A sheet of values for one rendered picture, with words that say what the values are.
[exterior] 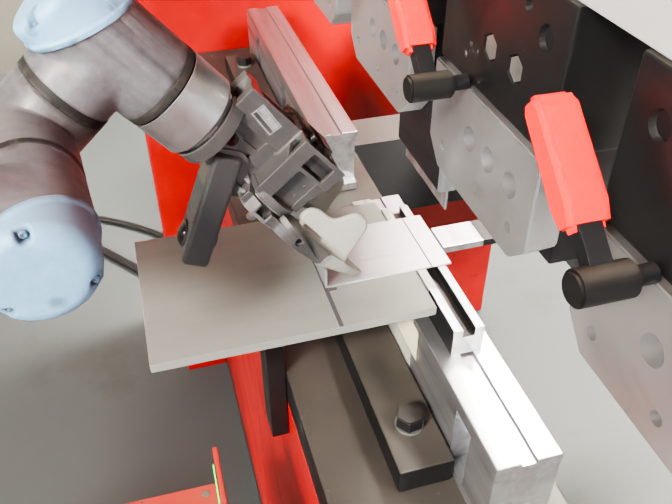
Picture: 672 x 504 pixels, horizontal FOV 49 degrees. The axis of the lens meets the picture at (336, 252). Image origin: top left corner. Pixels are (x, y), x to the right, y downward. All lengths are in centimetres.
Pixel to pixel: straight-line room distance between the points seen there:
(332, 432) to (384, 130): 60
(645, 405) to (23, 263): 34
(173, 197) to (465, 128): 122
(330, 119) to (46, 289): 66
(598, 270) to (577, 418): 165
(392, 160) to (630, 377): 86
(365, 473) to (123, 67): 42
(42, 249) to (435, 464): 40
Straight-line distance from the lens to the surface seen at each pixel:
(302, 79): 117
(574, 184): 33
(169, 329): 68
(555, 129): 34
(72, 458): 191
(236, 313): 68
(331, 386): 78
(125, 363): 208
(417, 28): 49
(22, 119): 56
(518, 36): 43
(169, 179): 165
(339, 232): 67
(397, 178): 122
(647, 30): 35
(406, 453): 70
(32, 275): 46
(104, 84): 57
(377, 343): 79
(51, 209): 46
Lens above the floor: 146
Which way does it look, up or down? 38 degrees down
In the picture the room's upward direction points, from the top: straight up
